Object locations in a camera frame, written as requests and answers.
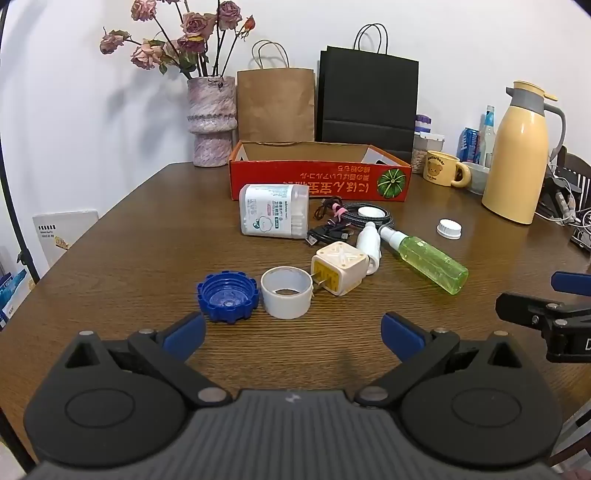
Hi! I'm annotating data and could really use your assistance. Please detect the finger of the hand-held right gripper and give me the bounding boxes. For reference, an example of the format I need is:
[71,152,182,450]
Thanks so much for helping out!
[551,271,591,298]
[496,292,591,329]

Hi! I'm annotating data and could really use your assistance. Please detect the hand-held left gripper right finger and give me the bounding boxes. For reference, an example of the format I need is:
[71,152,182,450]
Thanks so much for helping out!
[355,311,525,409]

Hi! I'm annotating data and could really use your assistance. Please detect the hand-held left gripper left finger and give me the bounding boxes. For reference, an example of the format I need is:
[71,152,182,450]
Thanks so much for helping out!
[65,311,232,409]

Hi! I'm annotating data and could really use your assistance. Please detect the blue plastic bottle cap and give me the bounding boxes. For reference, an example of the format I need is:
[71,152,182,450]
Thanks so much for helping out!
[197,271,260,324]

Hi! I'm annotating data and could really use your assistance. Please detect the green spray bottle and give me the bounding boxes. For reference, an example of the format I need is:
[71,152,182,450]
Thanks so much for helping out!
[379,226,469,295]

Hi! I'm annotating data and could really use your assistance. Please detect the white plastic bottle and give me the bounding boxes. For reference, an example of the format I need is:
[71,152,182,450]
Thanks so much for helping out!
[356,222,384,274]

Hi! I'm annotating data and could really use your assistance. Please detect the white ribbed bottle cap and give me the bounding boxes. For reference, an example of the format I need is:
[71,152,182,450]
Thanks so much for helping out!
[436,219,464,240]

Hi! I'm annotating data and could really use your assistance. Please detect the clear cotton swab box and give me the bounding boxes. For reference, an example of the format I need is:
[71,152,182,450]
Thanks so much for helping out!
[240,183,310,240]

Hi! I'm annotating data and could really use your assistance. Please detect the red cardboard box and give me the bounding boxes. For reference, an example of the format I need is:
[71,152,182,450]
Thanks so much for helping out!
[228,141,413,204]

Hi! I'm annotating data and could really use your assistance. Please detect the yellow white charger plug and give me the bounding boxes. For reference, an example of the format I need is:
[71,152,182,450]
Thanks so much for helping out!
[310,242,370,297]

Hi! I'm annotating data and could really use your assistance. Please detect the white tape roll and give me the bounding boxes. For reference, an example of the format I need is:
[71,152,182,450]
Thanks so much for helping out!
[261,266,315,320]

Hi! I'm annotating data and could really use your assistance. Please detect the dark wooden chair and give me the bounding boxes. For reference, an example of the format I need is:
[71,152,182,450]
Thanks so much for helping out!
[549,145,591,217]

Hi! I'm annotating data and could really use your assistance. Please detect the yellow thermos jug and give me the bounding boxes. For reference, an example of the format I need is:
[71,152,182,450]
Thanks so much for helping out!
[481,80,568,225]

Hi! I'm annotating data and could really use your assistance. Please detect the white bowl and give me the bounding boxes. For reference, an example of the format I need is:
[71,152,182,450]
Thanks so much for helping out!
[462,161,491,195]

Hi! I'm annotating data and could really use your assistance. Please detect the white booklet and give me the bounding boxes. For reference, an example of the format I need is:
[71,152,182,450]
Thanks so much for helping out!
[32,210,100,268]

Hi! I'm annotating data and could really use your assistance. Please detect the yellow bear mug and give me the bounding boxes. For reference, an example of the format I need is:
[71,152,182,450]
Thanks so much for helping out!
[423,150,472,188]

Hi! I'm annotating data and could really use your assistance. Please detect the clear bottle blue label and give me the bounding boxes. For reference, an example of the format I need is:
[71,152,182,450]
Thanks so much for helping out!
[478,105,497,167]

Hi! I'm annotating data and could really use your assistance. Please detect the blue drink can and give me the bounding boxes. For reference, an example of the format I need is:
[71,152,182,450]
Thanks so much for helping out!
[457,127,482,162]

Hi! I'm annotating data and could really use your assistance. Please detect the blue white packets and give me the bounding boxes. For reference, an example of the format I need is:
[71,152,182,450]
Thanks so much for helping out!
[0,270,31,326]

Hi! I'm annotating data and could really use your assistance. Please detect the clear food container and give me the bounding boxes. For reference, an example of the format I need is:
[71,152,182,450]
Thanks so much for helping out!
[412,133,445,174]

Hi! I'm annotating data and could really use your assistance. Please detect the purple ceramic vase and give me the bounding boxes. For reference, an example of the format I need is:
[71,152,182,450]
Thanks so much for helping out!
[187,76,237,168]

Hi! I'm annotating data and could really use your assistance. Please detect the black tripod stand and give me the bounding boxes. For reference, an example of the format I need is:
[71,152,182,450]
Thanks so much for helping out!
[0,0,42,333]

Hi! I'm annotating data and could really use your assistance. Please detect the black paper bag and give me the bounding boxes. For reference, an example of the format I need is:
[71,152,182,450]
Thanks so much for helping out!
[316,23,420,160]

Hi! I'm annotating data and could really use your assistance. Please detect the brown paper bag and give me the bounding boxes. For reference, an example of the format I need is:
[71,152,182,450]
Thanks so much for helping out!
[236,40,317,144]

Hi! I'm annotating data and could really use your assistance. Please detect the dried roses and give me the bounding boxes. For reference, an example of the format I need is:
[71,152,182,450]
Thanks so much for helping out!
[99,0,257,79]

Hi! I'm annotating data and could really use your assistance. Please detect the tangled white cables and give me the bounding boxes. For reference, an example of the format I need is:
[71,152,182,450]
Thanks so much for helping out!
[536,173,591,252]

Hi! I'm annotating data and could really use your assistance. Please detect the braided charging cable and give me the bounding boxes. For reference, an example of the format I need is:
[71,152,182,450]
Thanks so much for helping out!
[342,203,399,230]

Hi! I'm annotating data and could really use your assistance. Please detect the black cable bundle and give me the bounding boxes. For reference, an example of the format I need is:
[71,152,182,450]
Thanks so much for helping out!
[307,198,365,247]

